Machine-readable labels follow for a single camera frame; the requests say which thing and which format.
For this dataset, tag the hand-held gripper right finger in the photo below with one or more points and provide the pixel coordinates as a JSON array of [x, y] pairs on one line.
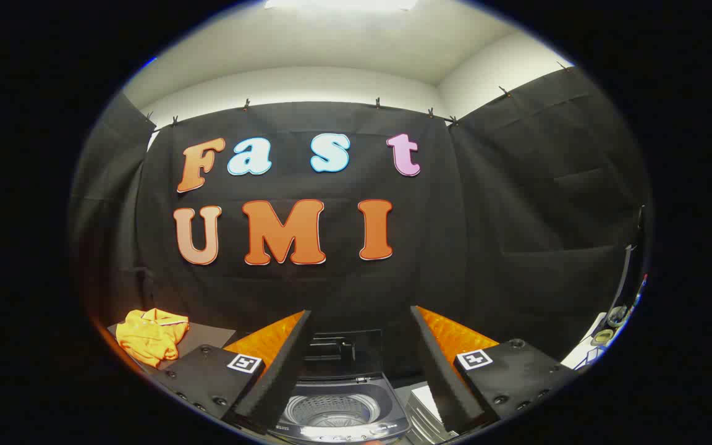
[[439, 371]]

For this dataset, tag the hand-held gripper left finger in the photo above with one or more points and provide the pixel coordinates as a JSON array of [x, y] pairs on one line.
[[282, 371]]

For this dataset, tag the black washing machine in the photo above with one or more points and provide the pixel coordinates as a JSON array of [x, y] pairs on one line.
[[343, 386]]

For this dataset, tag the orange yellow shirt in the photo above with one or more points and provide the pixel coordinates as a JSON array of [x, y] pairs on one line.
[[149, 337]]

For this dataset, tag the white and grey box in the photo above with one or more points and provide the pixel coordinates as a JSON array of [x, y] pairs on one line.
[[424, 402]]

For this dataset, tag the small round object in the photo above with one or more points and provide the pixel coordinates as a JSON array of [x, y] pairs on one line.
[[617, 316], [604, 337]]

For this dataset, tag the black stand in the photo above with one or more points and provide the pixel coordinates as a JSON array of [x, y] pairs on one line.
[[627, 272]]

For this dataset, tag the ceiling light panel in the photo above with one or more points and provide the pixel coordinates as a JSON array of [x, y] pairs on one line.
[[340, 4]]

